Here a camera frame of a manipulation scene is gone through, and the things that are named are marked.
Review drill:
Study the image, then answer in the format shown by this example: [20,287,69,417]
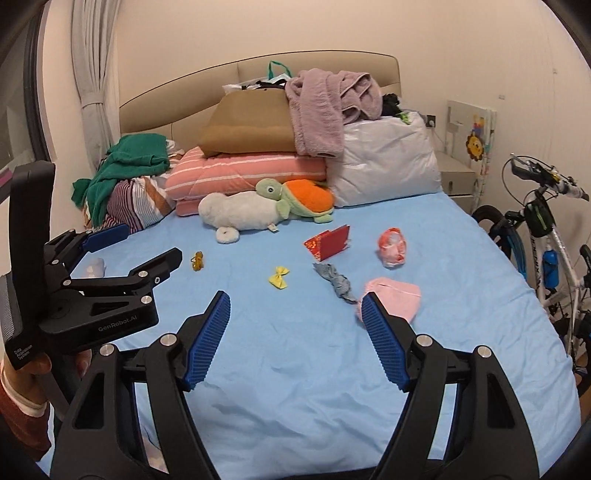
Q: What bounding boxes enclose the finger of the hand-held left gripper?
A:
[44,224,131,268]
[64,247,184,301]

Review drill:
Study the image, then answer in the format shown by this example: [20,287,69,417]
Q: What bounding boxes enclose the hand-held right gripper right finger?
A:
[360,291,541,480]

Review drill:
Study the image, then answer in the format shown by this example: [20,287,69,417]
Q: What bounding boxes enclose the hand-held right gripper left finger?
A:
[50,290,232,480]

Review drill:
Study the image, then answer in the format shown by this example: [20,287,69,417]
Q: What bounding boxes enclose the pink cloth cap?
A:
[355,277,422,324]

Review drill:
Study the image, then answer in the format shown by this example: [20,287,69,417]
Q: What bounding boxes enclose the grey bow tie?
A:
[313,262,358,304]

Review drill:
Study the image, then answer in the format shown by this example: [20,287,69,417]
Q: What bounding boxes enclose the pink white bag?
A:
[378,227,408,268]

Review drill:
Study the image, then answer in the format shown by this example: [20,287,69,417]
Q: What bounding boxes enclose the red envelope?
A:
[303,224,352,262]

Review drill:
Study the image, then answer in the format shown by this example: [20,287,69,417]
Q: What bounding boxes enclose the person's left forearm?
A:
[0,369,51,462]

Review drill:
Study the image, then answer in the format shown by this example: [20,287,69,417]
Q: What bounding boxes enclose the person's left hand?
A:
[0,348,93,409]

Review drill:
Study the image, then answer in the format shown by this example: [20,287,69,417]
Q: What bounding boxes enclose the green knit sweater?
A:
[71,134,171,228]

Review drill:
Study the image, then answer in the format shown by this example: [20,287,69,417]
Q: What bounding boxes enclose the white seal plush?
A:
[198,191,291,244]

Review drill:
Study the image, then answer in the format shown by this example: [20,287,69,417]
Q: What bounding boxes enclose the blue bed sheet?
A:
[34,191,583,480]

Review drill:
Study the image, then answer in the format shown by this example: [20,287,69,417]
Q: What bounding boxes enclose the pink striped quilt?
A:
[165,147,328,217]

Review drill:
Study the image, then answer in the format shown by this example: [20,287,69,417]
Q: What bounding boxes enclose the beige padded headboard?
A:
[119,52,400,153]

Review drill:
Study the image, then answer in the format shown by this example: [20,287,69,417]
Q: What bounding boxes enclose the dark framed window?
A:
[0,4,56,204]

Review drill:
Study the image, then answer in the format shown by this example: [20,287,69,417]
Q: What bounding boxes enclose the green orange turtle plush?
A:
[255,178,335,223]

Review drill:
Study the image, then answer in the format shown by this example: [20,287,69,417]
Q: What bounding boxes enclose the beige curtain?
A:
[71,0,122,185]

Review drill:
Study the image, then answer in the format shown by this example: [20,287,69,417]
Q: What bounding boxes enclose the brown pillow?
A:
[198,80,301,158]

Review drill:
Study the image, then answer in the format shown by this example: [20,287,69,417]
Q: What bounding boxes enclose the white pillow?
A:
[327,111,443,208]

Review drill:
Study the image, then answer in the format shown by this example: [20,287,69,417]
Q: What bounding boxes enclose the white nightstand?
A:
[436,151,478,199]

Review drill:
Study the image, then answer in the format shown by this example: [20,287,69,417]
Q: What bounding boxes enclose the blue water bottle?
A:
[542,249,560,289]

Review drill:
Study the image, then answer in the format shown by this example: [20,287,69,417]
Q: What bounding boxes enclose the white bicycle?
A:
[471,154,591,384]

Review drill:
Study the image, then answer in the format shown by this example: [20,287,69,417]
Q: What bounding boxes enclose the lion print canvas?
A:
[445,99,497,195]

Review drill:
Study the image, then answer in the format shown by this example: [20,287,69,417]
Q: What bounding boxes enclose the purple fleece robe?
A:
[285,68,384,158]

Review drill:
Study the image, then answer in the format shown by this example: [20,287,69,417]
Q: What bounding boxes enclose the white bag green handles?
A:
[222,60,294,93]

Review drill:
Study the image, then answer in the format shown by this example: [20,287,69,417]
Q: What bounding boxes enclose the black bicycle frame bag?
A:
[523,198,555,238]

